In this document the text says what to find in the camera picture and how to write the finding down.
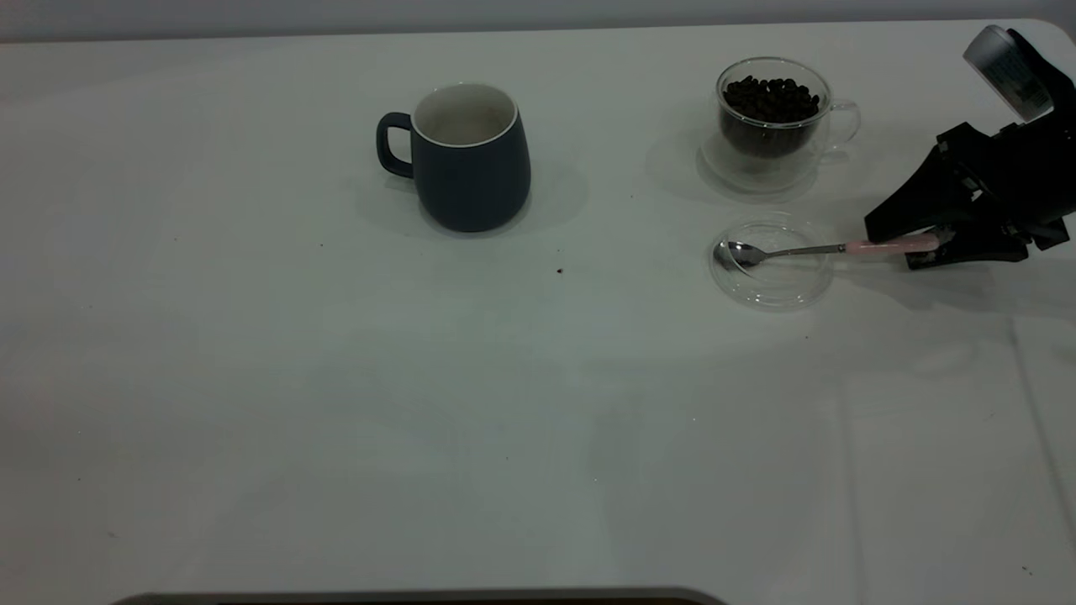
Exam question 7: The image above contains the clear glass saucer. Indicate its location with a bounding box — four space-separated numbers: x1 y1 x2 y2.
699 126 823 195

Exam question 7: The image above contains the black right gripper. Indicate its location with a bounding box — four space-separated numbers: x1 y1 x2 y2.
864 109 1076 271

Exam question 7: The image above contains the clear round glass dish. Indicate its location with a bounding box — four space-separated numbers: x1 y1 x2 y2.
709 217 836 313

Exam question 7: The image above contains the roasted coffee beans heap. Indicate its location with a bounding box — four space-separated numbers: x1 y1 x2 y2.
723 76 821 157

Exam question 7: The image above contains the metal spoon with pink handle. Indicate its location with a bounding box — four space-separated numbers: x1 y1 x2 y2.
714 235 942 270

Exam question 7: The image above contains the clear glass cup with handle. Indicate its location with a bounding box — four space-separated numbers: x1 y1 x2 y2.
716 56 862 161

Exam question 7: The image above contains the dark grey ceramic mug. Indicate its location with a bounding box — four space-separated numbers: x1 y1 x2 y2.
376 82 532 234

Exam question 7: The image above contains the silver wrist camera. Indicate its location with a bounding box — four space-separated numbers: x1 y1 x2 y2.
963 24 1055 125

